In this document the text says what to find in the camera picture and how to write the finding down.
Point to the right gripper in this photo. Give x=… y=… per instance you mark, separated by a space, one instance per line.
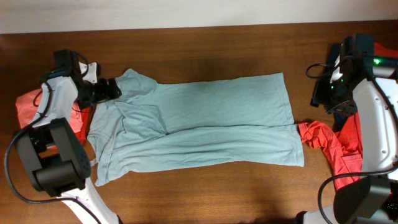
x=318 y=96

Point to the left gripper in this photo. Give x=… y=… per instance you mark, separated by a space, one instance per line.
x=103 y=96

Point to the red printed t-shirt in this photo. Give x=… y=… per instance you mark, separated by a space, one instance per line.
x=342 y=146

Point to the grey t-shirt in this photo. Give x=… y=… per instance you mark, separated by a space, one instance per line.
x=154 y=127

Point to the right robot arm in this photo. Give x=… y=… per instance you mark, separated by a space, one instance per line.
x=371 y=199

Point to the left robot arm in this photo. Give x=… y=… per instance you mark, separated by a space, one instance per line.
x=51 y=154

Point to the dark navy garment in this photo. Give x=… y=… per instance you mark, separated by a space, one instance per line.
x=339 y=119

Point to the folded salmon pink shirt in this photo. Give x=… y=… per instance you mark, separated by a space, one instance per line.
x=25 y=107

